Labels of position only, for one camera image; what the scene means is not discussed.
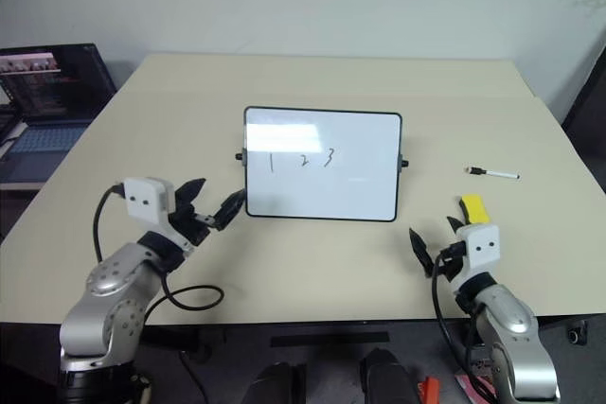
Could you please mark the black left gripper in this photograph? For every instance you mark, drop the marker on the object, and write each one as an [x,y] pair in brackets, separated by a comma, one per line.
[189,226]

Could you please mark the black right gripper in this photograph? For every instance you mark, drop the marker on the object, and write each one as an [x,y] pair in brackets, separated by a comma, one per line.
[452,262]

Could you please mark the yellow eraser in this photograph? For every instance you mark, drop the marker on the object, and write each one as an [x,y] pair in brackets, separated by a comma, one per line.
[475,209]

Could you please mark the small black-framed whiteboard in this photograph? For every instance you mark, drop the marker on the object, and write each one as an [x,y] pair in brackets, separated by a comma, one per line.
[322,163]

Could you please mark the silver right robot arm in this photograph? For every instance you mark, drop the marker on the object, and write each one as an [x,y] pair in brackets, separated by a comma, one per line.
[513,328]

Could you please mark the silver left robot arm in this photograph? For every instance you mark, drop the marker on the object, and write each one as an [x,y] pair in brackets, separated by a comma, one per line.
[109,290]

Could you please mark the white marker with black cap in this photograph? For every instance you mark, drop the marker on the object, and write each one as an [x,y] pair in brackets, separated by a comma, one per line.
[497,174]

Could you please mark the dark rounded shape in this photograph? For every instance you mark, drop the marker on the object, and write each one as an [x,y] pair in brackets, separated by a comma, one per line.
[277,385]
[388,378]

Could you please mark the pink paper packet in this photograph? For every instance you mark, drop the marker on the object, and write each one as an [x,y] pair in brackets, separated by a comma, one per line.
[466,385]

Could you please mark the orange object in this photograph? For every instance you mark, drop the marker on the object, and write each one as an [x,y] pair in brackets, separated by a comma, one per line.
[428,392]

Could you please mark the small black box with lens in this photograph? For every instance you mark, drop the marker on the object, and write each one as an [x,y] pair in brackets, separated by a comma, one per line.
[576,333]

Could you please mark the open laptop computer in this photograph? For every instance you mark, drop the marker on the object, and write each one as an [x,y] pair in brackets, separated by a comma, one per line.
[42,92]

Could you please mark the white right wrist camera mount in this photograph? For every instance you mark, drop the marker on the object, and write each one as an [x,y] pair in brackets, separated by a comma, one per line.
[480,248]

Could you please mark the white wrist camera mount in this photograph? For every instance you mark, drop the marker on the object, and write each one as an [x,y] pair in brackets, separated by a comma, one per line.
[480,248]
[144,200]

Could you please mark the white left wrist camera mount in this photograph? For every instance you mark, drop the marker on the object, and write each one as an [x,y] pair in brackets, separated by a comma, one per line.
[144,200]

